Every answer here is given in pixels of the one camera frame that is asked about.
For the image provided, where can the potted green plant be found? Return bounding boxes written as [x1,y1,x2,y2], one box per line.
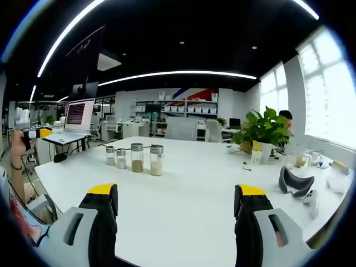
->
[230,106,294,164]

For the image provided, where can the small white carton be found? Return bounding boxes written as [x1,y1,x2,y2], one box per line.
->
[251,149,264,166]

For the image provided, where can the open white laptop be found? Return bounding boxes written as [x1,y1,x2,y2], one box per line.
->
[41,98,96,145]

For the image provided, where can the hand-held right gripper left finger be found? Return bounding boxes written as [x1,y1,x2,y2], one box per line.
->
[35,183,119,267]

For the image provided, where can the white office chair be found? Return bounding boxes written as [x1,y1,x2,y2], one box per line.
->
[205,118,224,144]

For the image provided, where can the black laptop stand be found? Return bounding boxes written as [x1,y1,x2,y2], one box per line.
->
[54,136,92,158]

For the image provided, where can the tall seasoning bottle white grains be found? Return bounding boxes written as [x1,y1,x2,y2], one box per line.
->
[150,144,164,176]

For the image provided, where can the grey mesh office chair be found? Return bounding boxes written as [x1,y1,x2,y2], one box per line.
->
[165,116,199,141]

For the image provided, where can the person's printed shirt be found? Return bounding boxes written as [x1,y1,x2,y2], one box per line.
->
[0,166,51,247]

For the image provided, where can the grey headset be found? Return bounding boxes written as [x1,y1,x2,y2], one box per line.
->
[278,166,315,200]

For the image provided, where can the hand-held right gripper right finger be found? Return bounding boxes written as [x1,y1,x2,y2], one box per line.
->
[234,184,313,267]

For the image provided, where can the tall seasoning bottle brown powder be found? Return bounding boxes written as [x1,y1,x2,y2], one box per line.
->
[130,142,144,174]

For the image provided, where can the small seasoning bottle beige powder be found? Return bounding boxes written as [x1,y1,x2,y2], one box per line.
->
[105,146,116,167]

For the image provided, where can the glass cup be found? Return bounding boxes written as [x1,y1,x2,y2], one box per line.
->
[295,152,309,168]

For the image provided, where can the person's left hand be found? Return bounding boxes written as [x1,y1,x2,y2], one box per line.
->
[10,130,37,161]

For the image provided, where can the white hand controller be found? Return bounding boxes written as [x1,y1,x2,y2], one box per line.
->
[303,189,320,219]

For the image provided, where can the white storage shelf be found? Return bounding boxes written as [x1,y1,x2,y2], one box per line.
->
[134,91,219,137]

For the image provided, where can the small seasoning bottle white powder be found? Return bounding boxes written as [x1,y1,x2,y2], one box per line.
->
[116,148,127,170]

